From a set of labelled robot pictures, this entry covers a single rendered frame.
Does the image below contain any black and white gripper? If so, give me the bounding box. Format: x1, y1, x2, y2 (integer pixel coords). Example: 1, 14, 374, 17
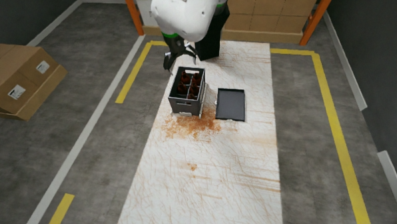
163, 42, 199, 76

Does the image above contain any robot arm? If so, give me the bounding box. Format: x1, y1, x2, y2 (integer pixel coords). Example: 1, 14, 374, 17
151, 0, 226, 47

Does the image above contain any dark grey crate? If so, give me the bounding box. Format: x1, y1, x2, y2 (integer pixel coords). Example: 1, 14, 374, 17
168, 68, 205, 116

